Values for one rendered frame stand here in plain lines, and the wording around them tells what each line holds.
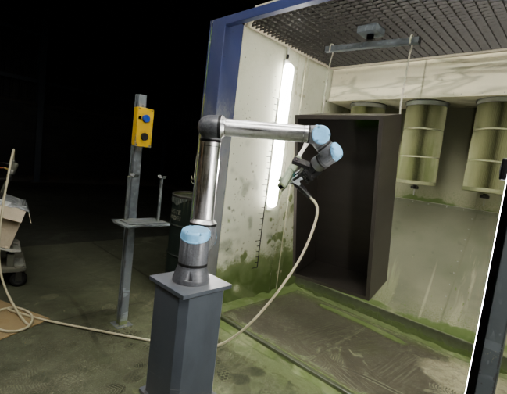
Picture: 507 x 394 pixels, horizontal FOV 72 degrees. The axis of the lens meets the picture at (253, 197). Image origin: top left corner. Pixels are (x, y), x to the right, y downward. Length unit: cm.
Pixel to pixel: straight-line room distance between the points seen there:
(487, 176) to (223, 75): 212
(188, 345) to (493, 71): 282
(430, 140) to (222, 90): 181
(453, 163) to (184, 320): 276
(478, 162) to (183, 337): 249
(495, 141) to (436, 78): 69
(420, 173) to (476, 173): 43
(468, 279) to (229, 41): 261
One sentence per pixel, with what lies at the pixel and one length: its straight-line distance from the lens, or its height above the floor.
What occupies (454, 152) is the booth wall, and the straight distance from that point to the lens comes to 368.
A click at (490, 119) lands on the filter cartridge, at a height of 181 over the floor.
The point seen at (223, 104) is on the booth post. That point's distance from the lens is 271.
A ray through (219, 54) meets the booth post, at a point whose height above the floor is 202.
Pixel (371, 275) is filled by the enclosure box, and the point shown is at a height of 64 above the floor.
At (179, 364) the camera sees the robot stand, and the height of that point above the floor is 28.
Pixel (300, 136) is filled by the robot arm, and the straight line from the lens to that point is 175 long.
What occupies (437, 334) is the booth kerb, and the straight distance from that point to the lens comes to 323.
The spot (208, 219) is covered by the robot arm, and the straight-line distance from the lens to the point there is 194.
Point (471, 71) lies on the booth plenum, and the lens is 333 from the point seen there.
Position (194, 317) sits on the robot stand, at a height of 51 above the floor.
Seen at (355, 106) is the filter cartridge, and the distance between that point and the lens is 369.
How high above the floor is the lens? 129
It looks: 6 degrees down
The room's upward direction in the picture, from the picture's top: 7 degrees clockwise
